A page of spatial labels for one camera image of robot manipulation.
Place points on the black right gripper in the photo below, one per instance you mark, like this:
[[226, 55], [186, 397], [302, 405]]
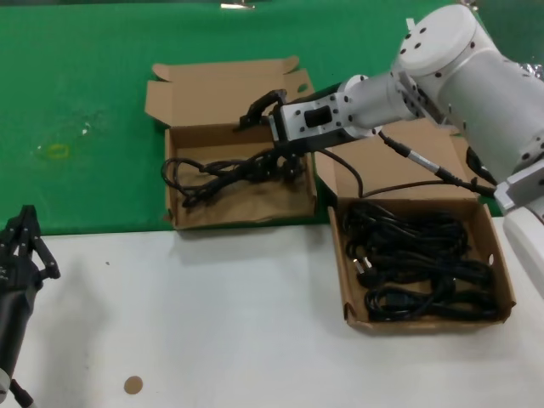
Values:
[[297, 148]]

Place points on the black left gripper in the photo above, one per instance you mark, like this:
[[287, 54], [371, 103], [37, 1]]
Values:
[[17, 289]]

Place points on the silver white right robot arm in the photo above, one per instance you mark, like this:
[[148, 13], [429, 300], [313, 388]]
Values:
[[467, 64]]

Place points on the shallow open cardboard box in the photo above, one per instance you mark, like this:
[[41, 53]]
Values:
[[238, 204]]

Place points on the open cardboard box torn corner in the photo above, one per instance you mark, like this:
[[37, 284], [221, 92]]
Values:
[[404, 183]]

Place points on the small white tape scrap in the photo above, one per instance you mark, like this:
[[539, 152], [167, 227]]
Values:
[[86, 128]]

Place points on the white tape label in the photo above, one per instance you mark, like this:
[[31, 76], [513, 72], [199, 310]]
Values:
[[409, 22]]

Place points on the green table cloth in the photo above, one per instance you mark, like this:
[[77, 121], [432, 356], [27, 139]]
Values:
[[85, 64]]

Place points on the round brown cardboard disc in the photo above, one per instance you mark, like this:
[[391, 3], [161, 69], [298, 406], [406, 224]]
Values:
[[133, 385]]

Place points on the silver metal clip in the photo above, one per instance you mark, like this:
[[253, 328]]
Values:
[[471, 3]]

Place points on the crumpled silver foil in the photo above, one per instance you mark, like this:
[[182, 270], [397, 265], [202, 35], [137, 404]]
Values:
[[533, 70]]

